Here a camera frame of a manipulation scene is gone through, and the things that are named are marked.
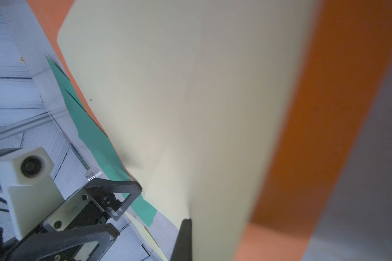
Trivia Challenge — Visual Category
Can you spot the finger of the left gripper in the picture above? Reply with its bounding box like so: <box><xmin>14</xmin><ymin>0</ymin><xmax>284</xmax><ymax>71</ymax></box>
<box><xmin>0</xmin><ymin>224</ymin><xmax>120</xmax><ymax>261</ymax></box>
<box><xmin>42</xmin><ymin>178</ymin><xmax>142</xmax><ymax>232</ymax></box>

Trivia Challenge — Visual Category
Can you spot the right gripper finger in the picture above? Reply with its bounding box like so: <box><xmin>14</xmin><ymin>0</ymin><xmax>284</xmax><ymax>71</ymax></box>
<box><xmin>171</xmin><ymin>219</ymin><xmax>192</xmax><ymax>261</ymax></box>

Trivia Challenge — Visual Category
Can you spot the green paper sheet bottom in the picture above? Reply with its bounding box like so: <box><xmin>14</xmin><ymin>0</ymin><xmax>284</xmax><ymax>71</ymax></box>
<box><xmin>45</xmin><ymin>55</ymin><xmax>158</xmax><ymax>228</ymax></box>

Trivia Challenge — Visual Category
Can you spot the orange paper sheet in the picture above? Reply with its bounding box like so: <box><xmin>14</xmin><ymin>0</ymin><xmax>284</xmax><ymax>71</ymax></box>
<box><xmin>28</xmin><ymin>1</ymin><xmax>392</xmax><ymax>261</ymax></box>

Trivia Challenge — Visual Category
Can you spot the yellow paper sheet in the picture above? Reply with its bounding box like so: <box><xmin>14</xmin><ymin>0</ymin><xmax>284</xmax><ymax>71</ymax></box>
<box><xmin>125</xmin><ymin>212</ymin><xmax>168</xmax><ymax>261</ymax></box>
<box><xmin>57</xmin><ymin>1</ymin><xmax>320</xmax><ymax>261</ymax></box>

